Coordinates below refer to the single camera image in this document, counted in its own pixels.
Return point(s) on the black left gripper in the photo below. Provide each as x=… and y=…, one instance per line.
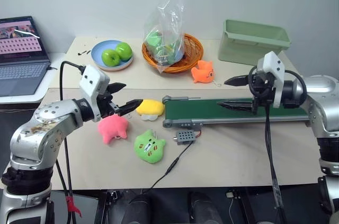
x=107, y=105

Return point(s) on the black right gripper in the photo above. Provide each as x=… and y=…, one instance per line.
x=262, y=86

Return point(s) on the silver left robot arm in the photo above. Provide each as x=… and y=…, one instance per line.
x=39, y=128

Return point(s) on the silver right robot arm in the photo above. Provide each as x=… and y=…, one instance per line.
x=323, y=97

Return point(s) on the green conveyor belt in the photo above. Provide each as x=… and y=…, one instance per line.
x=190, y=108

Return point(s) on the yellow plush toy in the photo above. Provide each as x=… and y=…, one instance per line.
x=149, y=107

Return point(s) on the pink plush toy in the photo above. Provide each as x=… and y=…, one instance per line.
x=112, y=128

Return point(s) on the green apple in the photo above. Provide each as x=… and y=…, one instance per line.
x=110, y=57
x=124, y=50

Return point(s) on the orange plush toy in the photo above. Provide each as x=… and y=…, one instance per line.
x=202, y=73

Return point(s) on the pale green plastic bin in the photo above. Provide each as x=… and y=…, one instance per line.
x=246, y=49

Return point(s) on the light blue plate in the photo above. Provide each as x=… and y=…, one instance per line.
x=98, y=54

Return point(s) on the green plush toy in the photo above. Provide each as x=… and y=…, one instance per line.
x=149, y=147

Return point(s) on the small black scraps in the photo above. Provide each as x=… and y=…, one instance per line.
x=84, y=52

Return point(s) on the orange woven basket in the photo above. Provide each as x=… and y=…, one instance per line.
x=194, y=49

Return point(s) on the clear plastic bag with toys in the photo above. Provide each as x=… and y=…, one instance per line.
x=164, y=41

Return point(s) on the grey perforated control box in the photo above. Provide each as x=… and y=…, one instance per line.
x=185, y=137

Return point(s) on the open grey laptop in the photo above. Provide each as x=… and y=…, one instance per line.
x=21, y=70

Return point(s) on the dark rounded shape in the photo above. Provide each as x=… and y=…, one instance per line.
x=140, y=209
x=205, y=208

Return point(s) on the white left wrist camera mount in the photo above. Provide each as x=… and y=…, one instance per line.
x=92, y=79

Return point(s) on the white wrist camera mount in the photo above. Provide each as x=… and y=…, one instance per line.
x=92, y=79
x=272, y=62

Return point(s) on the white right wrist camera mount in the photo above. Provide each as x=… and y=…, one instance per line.
x=272, y=62

